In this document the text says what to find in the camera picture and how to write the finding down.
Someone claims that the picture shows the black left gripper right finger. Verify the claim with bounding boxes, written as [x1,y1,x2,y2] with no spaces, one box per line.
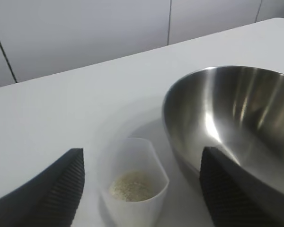
[198,146,284,227]

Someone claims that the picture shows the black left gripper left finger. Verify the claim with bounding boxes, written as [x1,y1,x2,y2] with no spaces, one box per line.
[0,148,86,227]

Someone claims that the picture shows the translucent plastic measuring cup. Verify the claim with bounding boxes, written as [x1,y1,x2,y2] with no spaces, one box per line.
[98,137,170,227]

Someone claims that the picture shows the white rice grains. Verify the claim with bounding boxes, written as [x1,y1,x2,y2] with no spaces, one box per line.
[108,171,160,203]

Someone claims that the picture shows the stainless steel mixing bowl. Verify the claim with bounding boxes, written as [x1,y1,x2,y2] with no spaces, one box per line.
[161,65,284,201]

